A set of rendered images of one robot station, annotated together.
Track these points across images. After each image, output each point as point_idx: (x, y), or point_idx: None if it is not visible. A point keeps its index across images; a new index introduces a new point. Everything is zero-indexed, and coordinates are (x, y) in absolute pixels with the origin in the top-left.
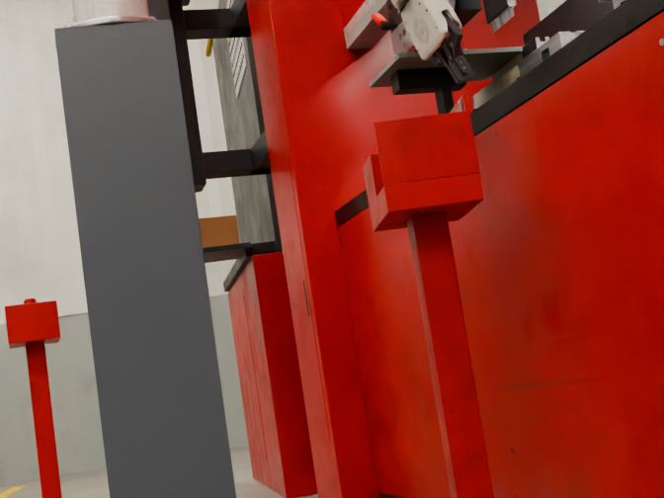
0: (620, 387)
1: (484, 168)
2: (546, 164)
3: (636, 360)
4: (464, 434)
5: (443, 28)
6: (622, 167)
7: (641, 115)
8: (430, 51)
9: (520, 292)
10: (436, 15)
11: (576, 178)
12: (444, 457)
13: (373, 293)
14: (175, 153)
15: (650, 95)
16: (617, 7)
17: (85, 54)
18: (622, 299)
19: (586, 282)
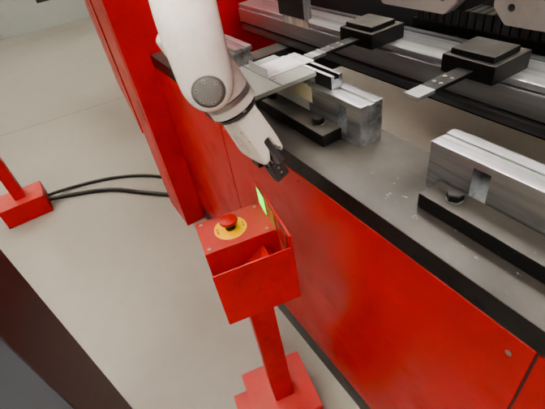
0: (373, 371)
1: (284, 184)
2: (344, 249)
3: (390, 381)
4: (277, 370)
5: (266, 159)
6: (419, 334)
7: (454, 344)
8: (250, 157)
9: (306, 263)
10: (259, 148)
11: (371, 286)
12: None
13: (187, 131)
14: (32, 388)
15: (471, 350)
16: (434, 157)
17: None
18: (389, 359)
19: (362, 322)
